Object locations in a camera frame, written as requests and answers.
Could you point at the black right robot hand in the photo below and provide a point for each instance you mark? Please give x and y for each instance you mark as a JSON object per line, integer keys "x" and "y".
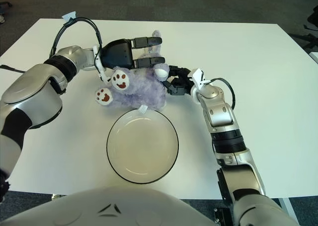
{"x": 182, "y": 84}

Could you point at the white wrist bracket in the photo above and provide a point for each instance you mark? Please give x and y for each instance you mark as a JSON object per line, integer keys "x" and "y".
{"x": 197, "y": 77}
{"x": 99, "y": 67}

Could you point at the white furniture corner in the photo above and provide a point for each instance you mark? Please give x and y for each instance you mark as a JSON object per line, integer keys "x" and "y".
{"x": 315, "y": 57}

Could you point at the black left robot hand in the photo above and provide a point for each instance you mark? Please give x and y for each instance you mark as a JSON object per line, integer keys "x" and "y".
{"x": 116, "y": 53}

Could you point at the silver robot torso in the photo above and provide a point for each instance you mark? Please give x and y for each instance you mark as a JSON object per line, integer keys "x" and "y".
{"x": 124, "y": 206}

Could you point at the white sneaker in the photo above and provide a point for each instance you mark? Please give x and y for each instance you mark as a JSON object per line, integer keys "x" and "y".
{"x": 1, "y": 18}

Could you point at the black metal floor stand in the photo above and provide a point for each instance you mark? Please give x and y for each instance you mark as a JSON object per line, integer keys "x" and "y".
{"x": 222, "y": 216}

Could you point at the purple plush bunny doll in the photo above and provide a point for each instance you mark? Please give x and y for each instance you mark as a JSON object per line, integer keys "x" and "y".
{"x": 144, "y": 92}

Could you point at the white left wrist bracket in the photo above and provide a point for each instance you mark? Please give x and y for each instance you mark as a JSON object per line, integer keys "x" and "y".
{"x": 99, "y": 67}

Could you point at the white plate with black rim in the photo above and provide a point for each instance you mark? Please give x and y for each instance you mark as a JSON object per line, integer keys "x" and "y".
{"x": 141, "y": 151}

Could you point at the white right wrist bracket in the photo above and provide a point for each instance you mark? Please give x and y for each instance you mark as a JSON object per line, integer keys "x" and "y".
{"x": 197, "y": 77}

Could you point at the white table leg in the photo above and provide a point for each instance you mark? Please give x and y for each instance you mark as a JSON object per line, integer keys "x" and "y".
{"x": 288, "y": 206}

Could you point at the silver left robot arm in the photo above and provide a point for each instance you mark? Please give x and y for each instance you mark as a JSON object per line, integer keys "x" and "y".
{"x": 32, "y": 87}

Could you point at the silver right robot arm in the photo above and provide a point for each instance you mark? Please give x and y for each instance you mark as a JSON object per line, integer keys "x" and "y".
{"x": 221, "y": 111}

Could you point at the black chair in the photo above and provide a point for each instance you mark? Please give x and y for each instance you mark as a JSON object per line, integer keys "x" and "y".
{"x": 313, "y": 18}

